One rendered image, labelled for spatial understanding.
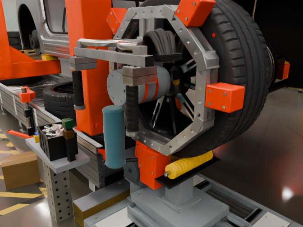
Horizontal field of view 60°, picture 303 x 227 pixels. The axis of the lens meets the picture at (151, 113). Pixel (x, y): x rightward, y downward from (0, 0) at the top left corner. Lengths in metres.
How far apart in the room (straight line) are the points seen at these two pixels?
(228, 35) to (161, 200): 0.86
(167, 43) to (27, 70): 2.56
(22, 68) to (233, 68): 2.63
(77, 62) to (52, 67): 2.30
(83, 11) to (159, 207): 0.97
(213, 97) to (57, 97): 1.72
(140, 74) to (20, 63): 2.54
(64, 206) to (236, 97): 1.18
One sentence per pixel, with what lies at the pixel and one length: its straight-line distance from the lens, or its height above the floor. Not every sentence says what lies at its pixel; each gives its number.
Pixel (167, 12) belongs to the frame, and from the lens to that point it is 0.91.
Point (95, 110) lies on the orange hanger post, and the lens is 1.34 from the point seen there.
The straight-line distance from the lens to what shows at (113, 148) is 1.10.
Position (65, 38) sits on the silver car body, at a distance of 2.80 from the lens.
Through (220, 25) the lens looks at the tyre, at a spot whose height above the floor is 1.06.
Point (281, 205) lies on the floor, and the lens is 1.90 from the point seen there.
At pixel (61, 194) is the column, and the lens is 1.60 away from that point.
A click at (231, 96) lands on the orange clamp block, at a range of 0.78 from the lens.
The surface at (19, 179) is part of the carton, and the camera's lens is 2.06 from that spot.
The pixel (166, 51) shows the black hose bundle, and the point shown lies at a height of 0.99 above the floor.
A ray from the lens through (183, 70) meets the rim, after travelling 1.01.
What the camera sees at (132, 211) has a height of 0.16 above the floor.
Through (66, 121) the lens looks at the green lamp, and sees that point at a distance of 1.21.
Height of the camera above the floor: 1.06
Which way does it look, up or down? 18 degrees down
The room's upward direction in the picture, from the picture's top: straight up
